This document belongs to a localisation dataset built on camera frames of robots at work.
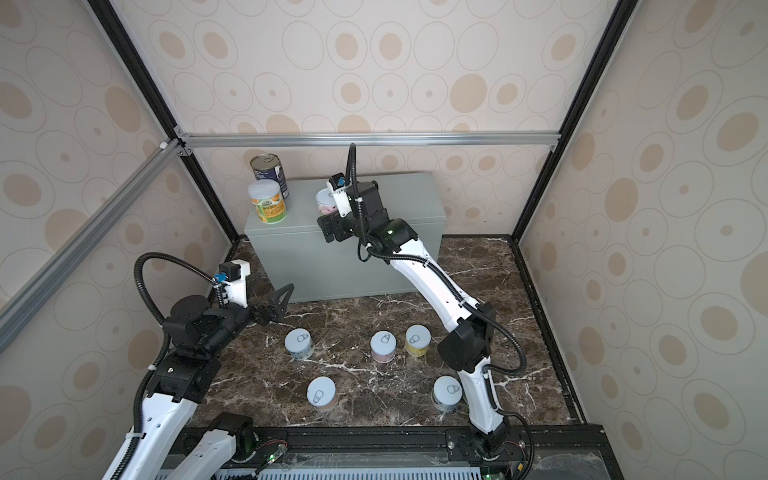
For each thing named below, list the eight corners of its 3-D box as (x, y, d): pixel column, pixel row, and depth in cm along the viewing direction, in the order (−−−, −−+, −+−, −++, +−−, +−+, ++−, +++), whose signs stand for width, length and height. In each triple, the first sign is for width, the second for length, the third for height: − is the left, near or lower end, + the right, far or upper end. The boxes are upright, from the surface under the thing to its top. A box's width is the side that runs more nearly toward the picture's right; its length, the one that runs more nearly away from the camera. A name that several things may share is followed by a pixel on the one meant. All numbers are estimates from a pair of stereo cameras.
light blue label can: (287, 360, 90) (281, 351, 85) (292, 336, 95) (287, 327, 90) (312, 360, 90) (307, 351, 85) (316, 336, 95) (312, 327, 90)
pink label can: (370, 363, 89) (369, 355, 85) (371, 339, 94) (370, 330, 90) (396, 363, 89) (396, 355, 85) (396, 339, 94) (396, 330, 90)
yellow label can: (406, 356, 91) (407, 348, 86) (405, 333, 95) (406, 324, 91) (430, 356, 91) (432, 348, 86) (428, 333, 95) (430, 324, 91)
